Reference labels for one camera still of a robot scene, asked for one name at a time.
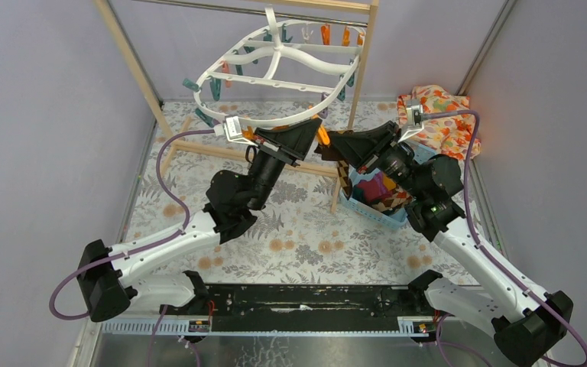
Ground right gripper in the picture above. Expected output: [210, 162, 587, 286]
[326, 121, 426, 200]

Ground white round clip hanger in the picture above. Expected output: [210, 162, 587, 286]
[182, 5, 369, 128]

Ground light blue plastic basket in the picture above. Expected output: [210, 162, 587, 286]
[337, 161, 412, 229]

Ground wooden drying rack frame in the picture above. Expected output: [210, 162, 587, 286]
[93, 0, 381, 215]

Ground brown yellow argyle sock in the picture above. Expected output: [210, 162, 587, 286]
[314, 126, 353, 199]

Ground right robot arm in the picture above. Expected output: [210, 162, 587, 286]
[324, 122, 573, 366]

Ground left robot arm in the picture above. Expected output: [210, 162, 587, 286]
[76, 118, 322, 323]

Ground cream orange argyle sock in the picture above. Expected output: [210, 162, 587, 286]
[368, 187, 413, 216]

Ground floral orange cloth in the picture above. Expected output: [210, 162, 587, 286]
[397, 85, 475, 161]

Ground floral patterned table mat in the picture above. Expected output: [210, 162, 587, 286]
[125, 128, 475, 286]

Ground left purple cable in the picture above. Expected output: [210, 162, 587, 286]
[48, 128, 224, 322]

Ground purple cable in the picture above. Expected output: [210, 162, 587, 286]
[48, 128, 224, 322]
[425, 109, 587, 367]

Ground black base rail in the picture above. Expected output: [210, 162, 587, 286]
[167, 284, 444, 335]

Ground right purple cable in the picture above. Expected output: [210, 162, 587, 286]
[425, 109, 587, 367]

